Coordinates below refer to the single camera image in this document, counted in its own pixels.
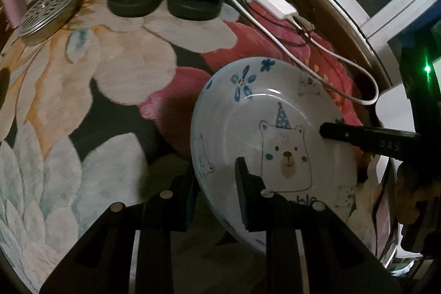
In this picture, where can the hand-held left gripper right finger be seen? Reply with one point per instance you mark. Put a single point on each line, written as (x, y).
(241, 190)

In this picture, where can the round perforated metal lid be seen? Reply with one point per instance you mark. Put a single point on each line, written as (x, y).
(46, 13)

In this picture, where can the bear print plate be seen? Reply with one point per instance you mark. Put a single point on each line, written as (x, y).
(255, 115)

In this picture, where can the person's right hand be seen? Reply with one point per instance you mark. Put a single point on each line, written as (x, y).
(408, 190)

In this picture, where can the floral rug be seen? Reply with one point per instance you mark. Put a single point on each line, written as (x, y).
(120, 90)

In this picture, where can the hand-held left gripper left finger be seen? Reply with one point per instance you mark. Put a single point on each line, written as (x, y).
(182, 208)

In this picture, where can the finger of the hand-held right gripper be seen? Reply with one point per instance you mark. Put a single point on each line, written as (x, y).
(361, 139)

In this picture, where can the pink cup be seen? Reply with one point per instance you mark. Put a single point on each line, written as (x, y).
(12, 3)

